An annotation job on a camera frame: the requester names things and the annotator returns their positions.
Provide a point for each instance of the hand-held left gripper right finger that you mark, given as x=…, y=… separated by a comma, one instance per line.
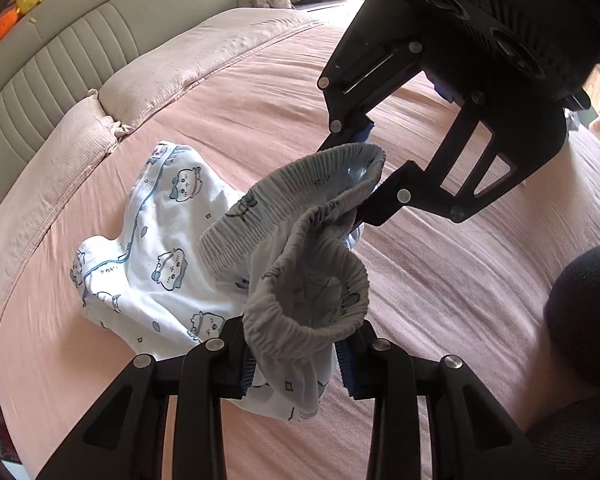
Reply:
x=347, y=365

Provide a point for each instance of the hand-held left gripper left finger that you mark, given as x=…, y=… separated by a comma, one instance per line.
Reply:
x=247, y=365

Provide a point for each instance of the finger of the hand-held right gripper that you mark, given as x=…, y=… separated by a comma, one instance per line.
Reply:
x=364, y=132
x=380, y=207

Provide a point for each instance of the light blue printed pajama pants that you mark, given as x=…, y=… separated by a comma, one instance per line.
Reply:
x=290, y=240

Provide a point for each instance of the light blue printed pajama top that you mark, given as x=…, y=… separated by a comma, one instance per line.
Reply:
x=150, y=240

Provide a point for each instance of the bed with pink sheet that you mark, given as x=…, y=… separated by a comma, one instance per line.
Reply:
x=455, y=285

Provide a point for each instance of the white nightstand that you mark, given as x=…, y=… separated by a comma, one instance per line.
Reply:
x=330, y=5

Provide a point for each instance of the pale pink pillow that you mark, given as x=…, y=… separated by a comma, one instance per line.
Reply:
x=205, y=55
x=45, y=185

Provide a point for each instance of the person's dark clothing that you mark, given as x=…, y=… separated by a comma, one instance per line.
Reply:
x=590, y=310

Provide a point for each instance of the beige padded headboard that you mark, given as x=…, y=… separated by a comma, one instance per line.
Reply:
x=55, y=50

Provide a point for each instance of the orange carrot plush toy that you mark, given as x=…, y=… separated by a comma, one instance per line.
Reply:
x=2, y=25

